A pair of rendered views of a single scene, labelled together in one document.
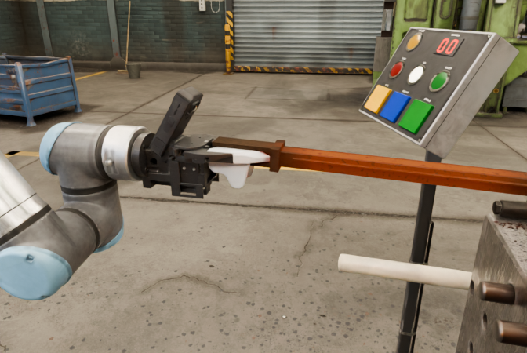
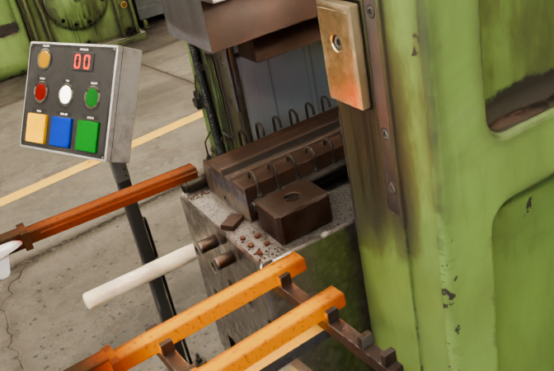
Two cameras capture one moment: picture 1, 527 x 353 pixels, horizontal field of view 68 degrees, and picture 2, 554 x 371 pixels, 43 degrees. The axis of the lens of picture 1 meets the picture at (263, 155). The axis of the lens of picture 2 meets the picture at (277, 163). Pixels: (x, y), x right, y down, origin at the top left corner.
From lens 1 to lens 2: 0.78 m
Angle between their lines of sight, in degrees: 37
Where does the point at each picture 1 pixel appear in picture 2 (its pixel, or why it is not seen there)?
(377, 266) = (121, 284)
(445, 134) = (120, 142)
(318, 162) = (60, 226)
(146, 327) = not seen: outside the picture
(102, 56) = not seen: outside the picture
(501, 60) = (133, 64)
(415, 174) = (127, 199)
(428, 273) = (164, 263)
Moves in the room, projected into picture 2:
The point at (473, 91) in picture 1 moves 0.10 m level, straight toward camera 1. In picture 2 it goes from (124, 97) to (129, 111)
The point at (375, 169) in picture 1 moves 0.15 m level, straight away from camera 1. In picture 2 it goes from (101, 209) to (82, 180)
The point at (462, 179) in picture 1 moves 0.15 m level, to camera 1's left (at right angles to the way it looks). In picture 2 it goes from (156, 188) to (88, 227)
